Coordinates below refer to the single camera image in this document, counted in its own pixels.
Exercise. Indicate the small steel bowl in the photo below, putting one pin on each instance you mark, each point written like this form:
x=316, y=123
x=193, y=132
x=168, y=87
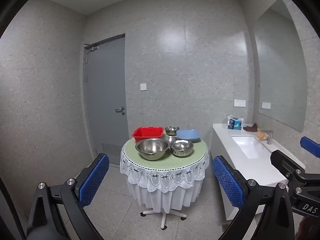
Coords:
x=170, y=139
x=172, y=130

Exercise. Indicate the grey door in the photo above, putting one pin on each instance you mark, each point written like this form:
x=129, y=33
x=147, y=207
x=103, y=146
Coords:
x=105, y=80

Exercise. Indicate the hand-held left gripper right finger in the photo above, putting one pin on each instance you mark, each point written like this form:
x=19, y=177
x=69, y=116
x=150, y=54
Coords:
x=227, y=182

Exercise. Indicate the white light switch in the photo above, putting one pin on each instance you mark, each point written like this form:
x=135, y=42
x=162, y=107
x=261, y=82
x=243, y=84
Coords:
x=143, y=86

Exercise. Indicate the green table mat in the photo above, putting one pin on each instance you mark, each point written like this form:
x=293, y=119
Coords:
x=180, y=163

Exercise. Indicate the red plastic basin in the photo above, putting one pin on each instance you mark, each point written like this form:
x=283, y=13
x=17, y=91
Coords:
x=145, y=133

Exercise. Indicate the round table with lace cloth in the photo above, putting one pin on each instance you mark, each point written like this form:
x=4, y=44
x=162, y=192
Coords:
x=162, y=190

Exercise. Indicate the door vent grille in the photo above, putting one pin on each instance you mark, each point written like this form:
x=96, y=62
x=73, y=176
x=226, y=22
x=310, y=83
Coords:
x=112, y=148

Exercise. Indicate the metal faucet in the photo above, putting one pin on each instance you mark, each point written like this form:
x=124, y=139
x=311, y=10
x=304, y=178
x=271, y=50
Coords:
x=269, y=137

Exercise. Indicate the blue plate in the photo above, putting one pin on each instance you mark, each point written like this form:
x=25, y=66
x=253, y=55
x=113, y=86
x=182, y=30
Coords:
x=188, y=135

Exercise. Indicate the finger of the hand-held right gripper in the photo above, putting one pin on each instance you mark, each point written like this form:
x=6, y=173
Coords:
x=283, y=161
x=311, y=147

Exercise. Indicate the large steel bowl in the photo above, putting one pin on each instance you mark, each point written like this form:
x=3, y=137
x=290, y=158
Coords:
x=152, y=148

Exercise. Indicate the white table base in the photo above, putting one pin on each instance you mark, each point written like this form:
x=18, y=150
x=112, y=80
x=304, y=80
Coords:
x=163, y=216

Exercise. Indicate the white vanity counter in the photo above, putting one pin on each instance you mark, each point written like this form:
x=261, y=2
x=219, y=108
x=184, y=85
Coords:
x=260, y=170

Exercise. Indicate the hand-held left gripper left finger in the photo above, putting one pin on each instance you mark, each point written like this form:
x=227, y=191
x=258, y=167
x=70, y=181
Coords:
x=93, y=180

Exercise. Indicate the blue tissue pack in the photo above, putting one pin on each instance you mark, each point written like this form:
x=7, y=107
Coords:
x=234, y=123

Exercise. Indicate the white sink basin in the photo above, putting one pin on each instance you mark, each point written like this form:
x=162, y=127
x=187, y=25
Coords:
x=250, y=146

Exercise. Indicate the brown cloth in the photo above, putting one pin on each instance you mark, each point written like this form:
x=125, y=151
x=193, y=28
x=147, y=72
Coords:
x=251, y=128

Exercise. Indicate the white wall socket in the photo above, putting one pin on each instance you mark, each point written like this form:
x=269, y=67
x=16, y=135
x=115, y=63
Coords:
x=239, y=103

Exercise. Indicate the patterned steel bowl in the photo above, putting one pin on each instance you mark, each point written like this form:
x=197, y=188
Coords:
x=182, y=148

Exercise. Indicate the orange cup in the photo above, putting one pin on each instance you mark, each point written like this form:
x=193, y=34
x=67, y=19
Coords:
x=261, y=135

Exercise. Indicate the door closer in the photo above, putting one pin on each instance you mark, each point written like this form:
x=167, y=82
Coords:
x=91, y=47

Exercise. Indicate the wall mirror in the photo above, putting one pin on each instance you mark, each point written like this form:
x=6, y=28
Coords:
x=277, y=67

